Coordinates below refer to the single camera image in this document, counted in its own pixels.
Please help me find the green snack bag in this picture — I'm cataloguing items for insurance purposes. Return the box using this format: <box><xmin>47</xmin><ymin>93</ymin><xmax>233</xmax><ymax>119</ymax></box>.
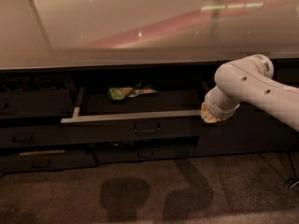
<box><xmin>107</xmin><ymin>85</ymin><xmax>158</xmax><ymax>101</ymax></box>

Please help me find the black chair base leg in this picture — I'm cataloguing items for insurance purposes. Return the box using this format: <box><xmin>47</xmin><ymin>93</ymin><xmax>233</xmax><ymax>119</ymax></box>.
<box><xmin>287</xmin><ymin>152</ymin><xmax>299</xmax><ymax>190</ymax></box>

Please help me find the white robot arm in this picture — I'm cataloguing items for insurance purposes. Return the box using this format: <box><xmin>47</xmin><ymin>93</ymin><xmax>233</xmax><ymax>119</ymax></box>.
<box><xmin>201</xmin><ymin>54</ymin><xmax>299</xmax><ymax>131</ymax></box>

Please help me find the dark drawer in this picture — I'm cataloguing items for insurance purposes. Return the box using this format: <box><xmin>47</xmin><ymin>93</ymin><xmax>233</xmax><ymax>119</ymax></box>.
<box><xmin>0</xmin><ymin>150</ymin><xmax>97</xmax><ymax>174</ymax></box>
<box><xmin>0</xmin><ymin>90</ymin><xmax>73</xmax><ymax>119</ymax></box>
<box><xmin>94</xmin><ymin>143</ymin><xmax>195</xmax><ymax>163</ymax></box>
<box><xmin>0</xmin><ymin>126</ymin><xmax>70</xmax><ymax>148</ymax></box>
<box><xmin>62</xmin><ymin>89</ymin><xmax>202</xmax><ymax>142</ymax></box>

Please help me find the dark cabinet door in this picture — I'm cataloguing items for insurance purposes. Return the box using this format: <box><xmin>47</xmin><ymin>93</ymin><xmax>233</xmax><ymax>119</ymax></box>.
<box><xmin>194</xmin><ymin>70</ymin><xmax>298</xmax><ymax>156</ymax></box>

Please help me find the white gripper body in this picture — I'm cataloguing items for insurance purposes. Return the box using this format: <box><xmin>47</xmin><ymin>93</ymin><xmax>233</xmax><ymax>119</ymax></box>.
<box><xmin>204</xmin><ymin>93</ymin><xmax>240</xmax><ymax>121</ymax></box>

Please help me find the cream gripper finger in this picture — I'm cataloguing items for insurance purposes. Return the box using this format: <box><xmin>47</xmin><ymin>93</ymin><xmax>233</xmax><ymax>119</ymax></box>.
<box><xmin>201</xmin><ymin>113</ymin><xmax>221</xmax><ymax>123</ymax></box>
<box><xmin>201</xmin><ymin>102</ymin><xmax>208</xmax><ymax>118</ymax></box>

